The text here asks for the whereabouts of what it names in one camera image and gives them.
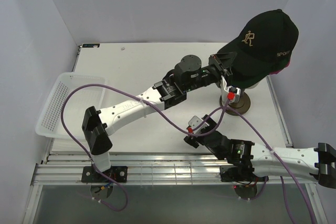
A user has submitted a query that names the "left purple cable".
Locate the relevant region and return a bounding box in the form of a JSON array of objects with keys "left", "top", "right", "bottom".
[{"left": 60, "top": 83, "right": 233, "bottom": 212}]

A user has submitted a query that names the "aluminium rail frame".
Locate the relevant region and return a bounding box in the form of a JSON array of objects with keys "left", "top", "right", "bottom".
[{"left": 20, "top": 140, "right": 329, "bottom": 224}]

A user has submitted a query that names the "black baseball cap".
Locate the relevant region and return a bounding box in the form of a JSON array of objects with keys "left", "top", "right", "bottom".
[{"left": 218, "top": 9, "right": 299, "bottom": 76}]

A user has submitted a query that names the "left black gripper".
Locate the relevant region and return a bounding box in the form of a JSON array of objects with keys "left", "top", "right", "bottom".
[{"left": 184, "top": 52, "right": 237, "bottom": 93}]

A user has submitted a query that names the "small black label sticker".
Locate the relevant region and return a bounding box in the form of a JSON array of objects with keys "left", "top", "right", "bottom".
[{"left": 82, "top": 44, "right": 100, "bottom": 48}]

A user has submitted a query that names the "dark green baseball cap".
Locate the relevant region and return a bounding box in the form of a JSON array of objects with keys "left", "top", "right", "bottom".
[{"left": 232, "top": 64, "right": 277, "bottom": 89}]

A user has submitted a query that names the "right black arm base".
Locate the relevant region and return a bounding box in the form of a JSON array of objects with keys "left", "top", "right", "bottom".
[{"left": 219, "top": 166, "right": 269, "bottom": 185}]

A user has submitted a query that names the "white plastic basket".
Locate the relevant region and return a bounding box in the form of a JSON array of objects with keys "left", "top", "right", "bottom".
[{"left": 35, "top": 72, "right": 108, "bottom": 140}]

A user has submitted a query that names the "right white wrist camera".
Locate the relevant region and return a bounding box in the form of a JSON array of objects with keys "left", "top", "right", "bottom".
[{"left": 186, "top": 115, "right": 207, "bottom": 134}]

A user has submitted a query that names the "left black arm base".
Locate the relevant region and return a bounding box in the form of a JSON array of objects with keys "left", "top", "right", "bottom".
[{"left": 81, "top": 166, "right": 128, "bottom": 183}]

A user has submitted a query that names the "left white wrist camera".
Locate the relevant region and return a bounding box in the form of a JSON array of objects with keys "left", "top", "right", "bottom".
[{"left": 219, "top": 76, "right": 242, "bottom": 105}]

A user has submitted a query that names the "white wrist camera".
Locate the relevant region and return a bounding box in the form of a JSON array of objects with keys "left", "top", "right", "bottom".
[
  {"left": 219, "top": 76, "right": 242, "bottom": 105},
  {"left": 186, "top": 115, "right": 207, "bottom": 134}
]

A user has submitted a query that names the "dark brown mannequin stand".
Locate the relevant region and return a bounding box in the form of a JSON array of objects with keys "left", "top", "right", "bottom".
[{"left": 225, "top": 89, "right": 251, "bottom": 116}]

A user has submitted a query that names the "pink baseball cap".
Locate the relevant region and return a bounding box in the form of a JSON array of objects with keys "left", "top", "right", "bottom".
[{"left": 269, "top": 59, "right": 291, "bottom": 75}]

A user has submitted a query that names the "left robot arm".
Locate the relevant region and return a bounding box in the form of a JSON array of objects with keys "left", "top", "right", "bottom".
[{"left": 82, "top": 52, "right": 237, "bottom": 182}]

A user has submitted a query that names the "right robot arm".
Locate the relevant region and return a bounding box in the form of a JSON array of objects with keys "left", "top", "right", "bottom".
[{"left": 184, "top": 116, "right": 335, "bottom": 189}]

